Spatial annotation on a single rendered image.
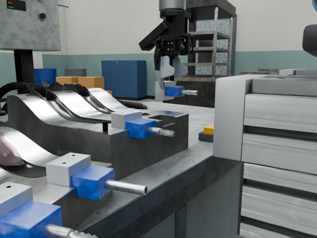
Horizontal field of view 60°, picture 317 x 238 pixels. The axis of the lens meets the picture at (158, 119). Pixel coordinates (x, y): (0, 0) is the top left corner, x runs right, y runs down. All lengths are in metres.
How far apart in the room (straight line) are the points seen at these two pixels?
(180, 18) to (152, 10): 7.29
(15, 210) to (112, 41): 8.46
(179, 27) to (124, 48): 7.68
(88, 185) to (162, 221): 0.31
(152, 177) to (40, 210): 0.27
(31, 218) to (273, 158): 0.24
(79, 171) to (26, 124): 0.35
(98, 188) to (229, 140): 0.17
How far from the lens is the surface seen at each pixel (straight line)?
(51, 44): 1.43
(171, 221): 0.68
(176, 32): 0.79
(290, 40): 7.00
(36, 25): 1.40
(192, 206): 0.75
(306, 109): 0.29
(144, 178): 0.52
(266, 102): 0.30
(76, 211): 0.39
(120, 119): 0.52
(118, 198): 0.46
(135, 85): 7.62
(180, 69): 0.84
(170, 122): 0.64
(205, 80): 4.55
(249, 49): 7.09
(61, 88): 0.83
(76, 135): 0.56
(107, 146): 0.49
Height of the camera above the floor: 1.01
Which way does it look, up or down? 11 degrees down
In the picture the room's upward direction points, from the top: straight up
